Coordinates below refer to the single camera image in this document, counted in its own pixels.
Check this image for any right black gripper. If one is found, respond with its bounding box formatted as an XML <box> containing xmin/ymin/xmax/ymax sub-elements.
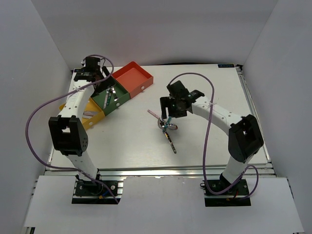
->
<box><xmin>160</xmin><ymin>97</ymin><xmax>188</xmax><ymax>120</ymax></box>

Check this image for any silver fork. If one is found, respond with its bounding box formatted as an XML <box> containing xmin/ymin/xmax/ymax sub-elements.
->
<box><xmin>107</xmin><ymin>87</ymin><xmax>113</xmax><ymax>102</ymax></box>

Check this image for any pink handled fork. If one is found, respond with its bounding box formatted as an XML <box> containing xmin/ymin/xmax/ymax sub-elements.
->
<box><xmin>103</xmin><ymin>89</ymin><xmax>110</xmax><ymax>109</ymax></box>

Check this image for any green handled spoon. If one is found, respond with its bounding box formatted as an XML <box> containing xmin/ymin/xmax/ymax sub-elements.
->
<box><xmin>162</xmin><ymin>117</ymin><xmax>172</xmax><ymax>132</ymax></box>

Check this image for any silver fork bent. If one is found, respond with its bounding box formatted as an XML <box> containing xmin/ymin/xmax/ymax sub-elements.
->
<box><xmin>111</xmin><ymin>87</ymin><xmax>118</xmax><ymax>101</ymax></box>

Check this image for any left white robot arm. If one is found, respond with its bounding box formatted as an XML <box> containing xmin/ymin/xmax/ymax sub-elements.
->
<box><xmin>48</xmin><ymin>55</ymin><xmax>114</xmax><ymax>195</ymax></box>

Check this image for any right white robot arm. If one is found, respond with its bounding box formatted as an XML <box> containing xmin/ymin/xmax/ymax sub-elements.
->
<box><xmin>160</xmin><ymin>81</ymin><xmax>264</xmax><ymax>195</ymax></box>

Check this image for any green tray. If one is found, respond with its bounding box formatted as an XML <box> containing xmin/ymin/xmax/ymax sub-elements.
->
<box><xmin>93</xmin><ymin>81</ymin><xmax>130</xmax><ymax>116</ymax></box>

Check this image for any red tray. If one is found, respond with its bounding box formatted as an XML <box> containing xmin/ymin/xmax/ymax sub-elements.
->
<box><xmin>113</xmin><ymin>61</ymin><xmax>154</xmax><ymax>98</ymax></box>

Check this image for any yellow tray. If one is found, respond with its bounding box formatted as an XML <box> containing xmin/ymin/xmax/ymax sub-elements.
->
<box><xmin>59</xmin><ymin>98</ymin><xmax>105</xmax><ymax>130</ymax></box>

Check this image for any pink handled spoon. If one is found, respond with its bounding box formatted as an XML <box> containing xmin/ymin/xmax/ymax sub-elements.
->
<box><xmin>147</xmin><ymin>109</ymin><xmax>163</xmax><ymax>121</ymax></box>

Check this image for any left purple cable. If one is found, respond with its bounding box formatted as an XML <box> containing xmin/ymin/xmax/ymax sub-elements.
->
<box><xmin>25</xmin><ymin>54</ymin><xmax>120</xmax><ymax>203</ymax></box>

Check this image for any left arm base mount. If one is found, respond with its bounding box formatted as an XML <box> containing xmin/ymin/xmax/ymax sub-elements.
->
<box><xmin>72</xmin><ymin>175</ymin><xmax>121</xmax><ymax>205</ymax></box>

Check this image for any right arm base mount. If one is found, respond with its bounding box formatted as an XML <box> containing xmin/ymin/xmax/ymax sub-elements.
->
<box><xmin>200</xmin><ymin>179</ymin><xmax>251</xmax><ymax>207</ymax></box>

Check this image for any aluminium table frame rail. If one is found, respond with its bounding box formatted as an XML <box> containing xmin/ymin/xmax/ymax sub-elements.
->
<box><xmin>44</xmin><ymin>163</ymin><xmax>276</xmax><ymax>177</ymax></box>

